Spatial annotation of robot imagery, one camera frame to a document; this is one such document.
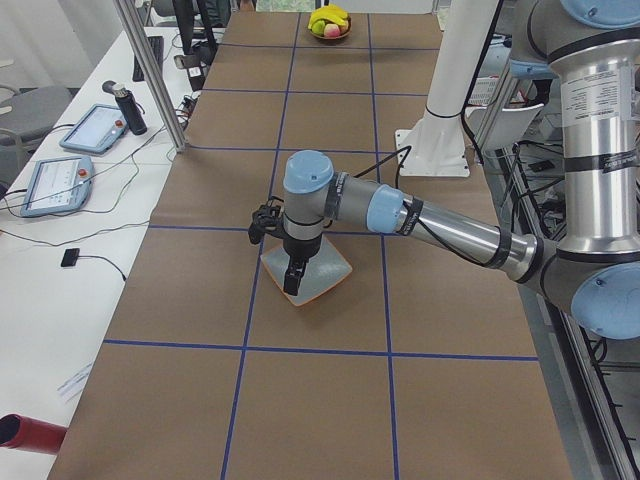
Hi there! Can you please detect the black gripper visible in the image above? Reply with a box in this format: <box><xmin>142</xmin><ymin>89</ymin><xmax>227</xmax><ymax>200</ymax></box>
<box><xmin>283</xmin><ymin>236</ymin><xmax>321</xmax><ymax>295</ymax></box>

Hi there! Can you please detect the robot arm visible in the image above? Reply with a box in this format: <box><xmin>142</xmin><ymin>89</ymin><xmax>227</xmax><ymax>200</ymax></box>
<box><xmin>282</xmin><ymin>1</ymin><xmax>639</xmax><ymax>339</ymax></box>

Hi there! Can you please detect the grey square plate orange rim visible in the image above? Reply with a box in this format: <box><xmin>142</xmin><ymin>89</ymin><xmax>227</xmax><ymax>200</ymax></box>
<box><xmin>261</xmin><ymin>237</ymin><xmax>353</xmax><ymax>306</ymax></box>

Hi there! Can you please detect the wicker fruit basket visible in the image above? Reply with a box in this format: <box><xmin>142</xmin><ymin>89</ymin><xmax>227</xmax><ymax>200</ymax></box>
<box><xmin>308</xmin><ymin>18</ymin><xmax>351</xmax><ymax>42</ymax></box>

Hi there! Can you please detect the small black box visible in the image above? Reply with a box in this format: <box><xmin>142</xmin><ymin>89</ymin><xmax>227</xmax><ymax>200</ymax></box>
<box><xmin>60</xmin><ymin>248</ymin><xmax>80</xmax><ymax>268</ymax></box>

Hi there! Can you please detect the black water bottle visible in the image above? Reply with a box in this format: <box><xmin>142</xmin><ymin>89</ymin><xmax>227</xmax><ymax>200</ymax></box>
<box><xmin>112</xmin><ymin>83</ymin><xmax>147</xmax><ymax>135</ymax></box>

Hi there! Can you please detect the black monitor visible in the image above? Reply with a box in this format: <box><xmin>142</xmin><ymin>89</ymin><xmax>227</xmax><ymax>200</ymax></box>
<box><xmin>172</xmin><ymin>0</ymin><xmax>218</xmax><ymax>75</ymax></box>

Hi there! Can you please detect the far teach pendant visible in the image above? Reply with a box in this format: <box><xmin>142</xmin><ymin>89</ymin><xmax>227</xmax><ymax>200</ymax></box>
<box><xmin>59</xmin><ymin>104</ymin><xmax>127</xmax><ymax>155</ymax></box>

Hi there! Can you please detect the teach pendant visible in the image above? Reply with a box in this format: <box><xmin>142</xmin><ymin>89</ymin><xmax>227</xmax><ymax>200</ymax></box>
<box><xmin>59</xmin><ymin>104</ymin><xmax>127</xmax><ymax>155</ymax></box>
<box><xmin>20</xmin><ymin>155</ymin><xmax>94</xmax><ymax>218</ymax></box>

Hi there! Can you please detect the white chair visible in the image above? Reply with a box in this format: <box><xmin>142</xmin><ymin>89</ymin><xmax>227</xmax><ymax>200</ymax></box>
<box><xmin>465</xmin><ymin>103</ymin><xmax>544</xmax><ymax>151</ymax></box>

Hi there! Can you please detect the near teach pendant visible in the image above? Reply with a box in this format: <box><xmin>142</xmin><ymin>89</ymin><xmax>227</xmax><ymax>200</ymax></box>
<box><xmin>20</xmin><ymin>155</ymin><xmax>94</xmax><ymax>218</ymax></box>

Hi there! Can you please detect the red cylinder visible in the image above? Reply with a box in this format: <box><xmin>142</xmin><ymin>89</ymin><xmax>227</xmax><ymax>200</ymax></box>
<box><xmin>1</xmin><ymin>414</ymin><xmax>67</xmax><ymax>455</ymax></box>

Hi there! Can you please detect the white camera post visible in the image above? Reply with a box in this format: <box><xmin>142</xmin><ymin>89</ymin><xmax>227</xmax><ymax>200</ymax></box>
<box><xmin>397</xmin><ymin>0</ymin><xmax>501</xmax><ymax>178</ymax></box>

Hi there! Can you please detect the aluminium frame post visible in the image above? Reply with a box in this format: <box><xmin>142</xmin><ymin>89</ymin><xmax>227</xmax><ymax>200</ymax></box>
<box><xmin>113</xmin><ymin>0</ymin><xmax>186</xmax><ymax>153</ymax></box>

